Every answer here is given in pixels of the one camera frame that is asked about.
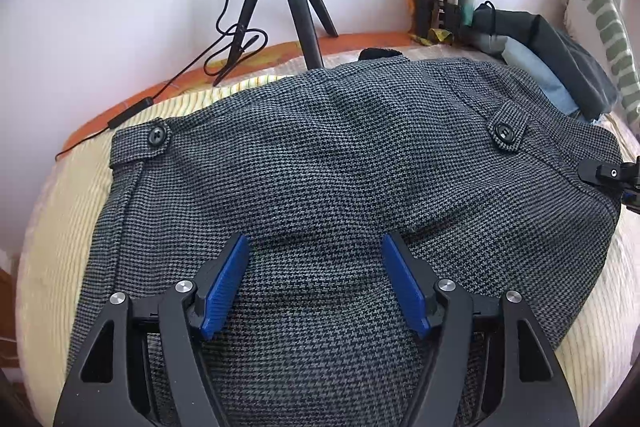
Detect grey houndstooth pants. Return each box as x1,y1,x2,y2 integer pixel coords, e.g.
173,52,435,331
66,55,625,427

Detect dark folded garment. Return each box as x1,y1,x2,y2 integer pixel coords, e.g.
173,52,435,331
466,2,617,120

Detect blue folded jeans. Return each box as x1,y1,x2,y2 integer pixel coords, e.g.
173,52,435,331
502,37,579,115

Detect green patterned white pillow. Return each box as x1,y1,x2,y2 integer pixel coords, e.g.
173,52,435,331
562,0,639,132

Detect yellow striped bed sheet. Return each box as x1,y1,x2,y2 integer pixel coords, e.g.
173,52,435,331
14,51,640,427

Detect orange wooden bed frame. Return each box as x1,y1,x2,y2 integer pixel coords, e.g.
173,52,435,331
62,32,411,150

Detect black power cable with switch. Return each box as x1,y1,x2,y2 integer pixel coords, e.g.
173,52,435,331
53,0,269,160

